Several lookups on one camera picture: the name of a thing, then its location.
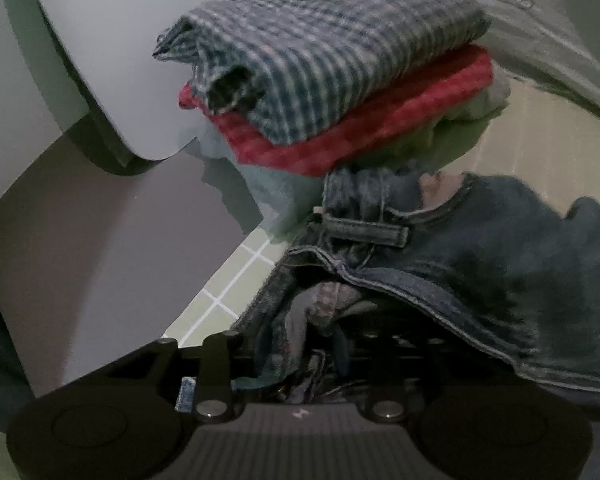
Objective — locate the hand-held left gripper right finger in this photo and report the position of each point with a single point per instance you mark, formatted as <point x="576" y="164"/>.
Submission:
<point x="387" y="400"/>

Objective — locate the red checked folded garment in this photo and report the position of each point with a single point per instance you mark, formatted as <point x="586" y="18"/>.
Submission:
<point x="380" y="120"/>

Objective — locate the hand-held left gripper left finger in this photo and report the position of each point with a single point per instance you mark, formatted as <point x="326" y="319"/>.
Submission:
<point x="217" y="370"/>

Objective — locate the carrot printed pale blue sheet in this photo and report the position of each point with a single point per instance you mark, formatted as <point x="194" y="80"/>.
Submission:
<point x="555" y="35"/>

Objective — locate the blue plaid folded shirt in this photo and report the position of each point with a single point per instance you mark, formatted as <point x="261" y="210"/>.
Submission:
<point x="330" y="60"/>

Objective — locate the pale grey folded garment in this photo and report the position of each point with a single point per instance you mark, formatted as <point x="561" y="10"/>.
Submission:
<point x="500" y="90"/>

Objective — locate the light blue folded garment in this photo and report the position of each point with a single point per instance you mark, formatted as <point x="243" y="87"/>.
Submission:
<point x="280" y="195"/>

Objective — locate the blue denim jeans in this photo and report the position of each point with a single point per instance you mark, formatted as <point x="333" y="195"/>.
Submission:
<point x="505" y="270"/>

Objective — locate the light green folded garment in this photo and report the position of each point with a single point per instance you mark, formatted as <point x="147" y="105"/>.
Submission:
<point x="450" y="130"/>

